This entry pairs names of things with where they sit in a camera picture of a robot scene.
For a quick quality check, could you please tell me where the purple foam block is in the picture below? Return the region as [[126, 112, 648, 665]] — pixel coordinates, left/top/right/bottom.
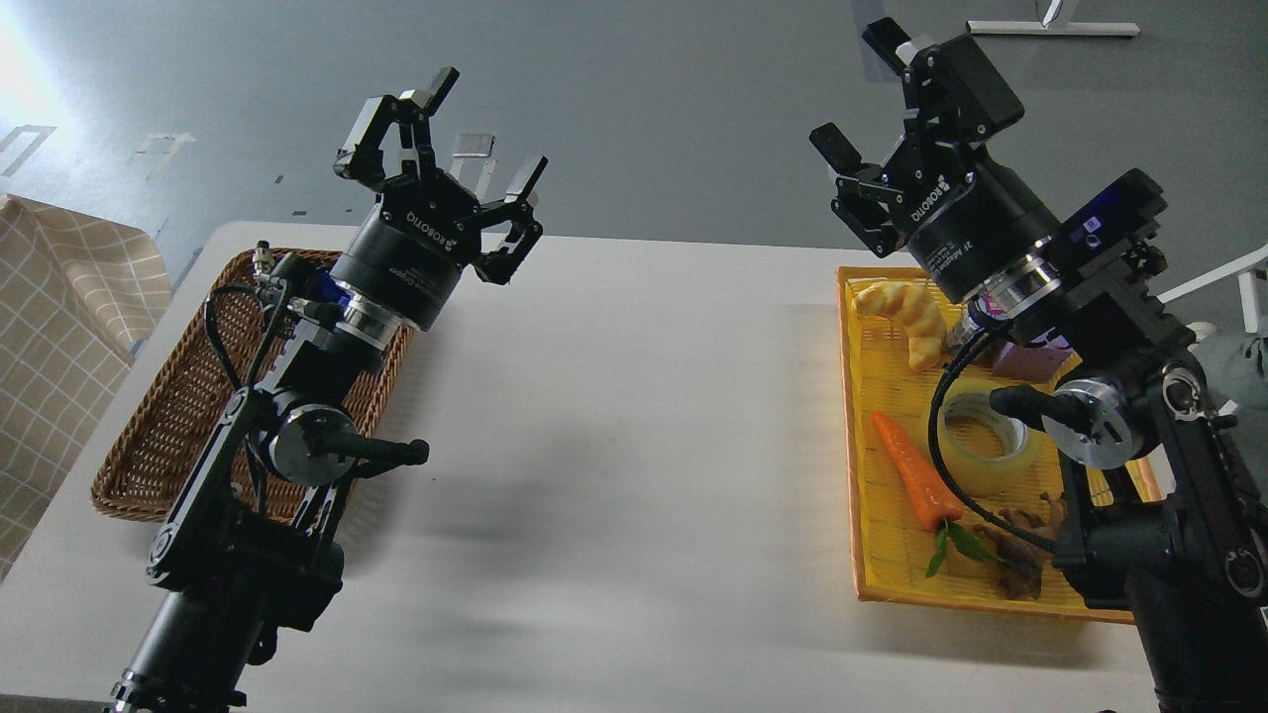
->
[[992, 340, 1074, 382]]

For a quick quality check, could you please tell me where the orange toy carrot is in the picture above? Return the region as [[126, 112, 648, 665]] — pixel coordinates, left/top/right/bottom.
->
[[869, 410, 1002, 577]]

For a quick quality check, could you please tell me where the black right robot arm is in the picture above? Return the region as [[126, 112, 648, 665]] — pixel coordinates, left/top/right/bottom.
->
[[810, 18, 1265, 712]]

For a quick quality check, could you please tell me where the yellow plastic tray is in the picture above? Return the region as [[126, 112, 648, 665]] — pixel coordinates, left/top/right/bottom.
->
[[836, 266, 1135, 625]]

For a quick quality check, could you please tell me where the brown wicker basket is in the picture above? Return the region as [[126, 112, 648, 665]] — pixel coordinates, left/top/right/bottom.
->
[[90, 249, 415, 523]]

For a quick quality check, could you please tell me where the white table leg frame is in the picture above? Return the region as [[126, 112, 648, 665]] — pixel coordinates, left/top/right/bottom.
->
[[1159, 244, 1268, 334]]

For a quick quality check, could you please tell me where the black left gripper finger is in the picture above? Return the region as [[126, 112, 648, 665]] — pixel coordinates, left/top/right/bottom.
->
[[333, 66, 462, 193], [458, 156, 549, 285]]

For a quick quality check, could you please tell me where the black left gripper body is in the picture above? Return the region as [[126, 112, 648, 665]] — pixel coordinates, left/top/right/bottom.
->
[[330, 170, 479, 331]]

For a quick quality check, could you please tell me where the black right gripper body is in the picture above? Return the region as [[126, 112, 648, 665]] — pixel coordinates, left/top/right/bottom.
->
[[888, 140, 1060, 303]]

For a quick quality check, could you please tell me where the yellow tape roll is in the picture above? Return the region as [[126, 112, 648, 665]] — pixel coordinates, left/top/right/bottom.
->
[[936, 377, 1042, 497]]

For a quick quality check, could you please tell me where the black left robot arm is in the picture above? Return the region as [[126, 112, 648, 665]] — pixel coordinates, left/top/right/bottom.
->
[[110, 66, 547, 712]]

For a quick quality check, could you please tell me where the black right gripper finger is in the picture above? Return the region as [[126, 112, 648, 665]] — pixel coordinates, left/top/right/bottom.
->
[[809, 122, 915, 258], [862, 16, 1025, 174]]

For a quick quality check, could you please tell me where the brown toy animal figure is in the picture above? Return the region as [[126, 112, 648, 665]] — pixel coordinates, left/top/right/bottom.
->
[[973, 492, 1066, 600]]

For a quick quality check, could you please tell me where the beige checkered cloth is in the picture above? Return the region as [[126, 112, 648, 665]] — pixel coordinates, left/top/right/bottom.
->
[[1, 194, 172, 573]]

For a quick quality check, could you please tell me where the white metal stand base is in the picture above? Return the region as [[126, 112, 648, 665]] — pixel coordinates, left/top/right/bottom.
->
[[965, 1, 1140, 38]]

